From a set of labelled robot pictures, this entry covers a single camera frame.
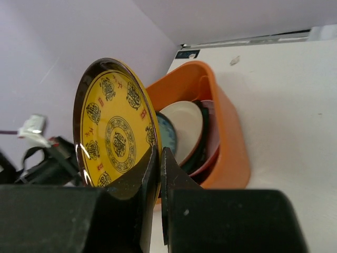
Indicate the yellow patterned round plate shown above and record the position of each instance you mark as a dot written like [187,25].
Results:
[114,122]

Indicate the blue white round plate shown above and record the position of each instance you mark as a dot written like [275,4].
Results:
[167,132]

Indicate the left blue table label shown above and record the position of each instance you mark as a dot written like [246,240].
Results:
[187,54]

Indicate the teal square plate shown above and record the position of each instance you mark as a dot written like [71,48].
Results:
[199,156]

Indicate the cream round plate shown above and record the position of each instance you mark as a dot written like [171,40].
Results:
[187,120]

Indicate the orange plastic bin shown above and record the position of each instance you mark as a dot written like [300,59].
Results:
[195,80]

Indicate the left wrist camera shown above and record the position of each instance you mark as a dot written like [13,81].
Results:
[33,131]

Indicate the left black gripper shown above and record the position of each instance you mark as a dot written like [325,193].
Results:
[58,167]

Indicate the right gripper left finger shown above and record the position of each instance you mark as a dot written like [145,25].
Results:
[115,218]

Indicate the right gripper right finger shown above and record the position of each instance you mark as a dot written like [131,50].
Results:
[200,220]

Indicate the pink round plate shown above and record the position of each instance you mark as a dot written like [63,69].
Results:
[212,142]

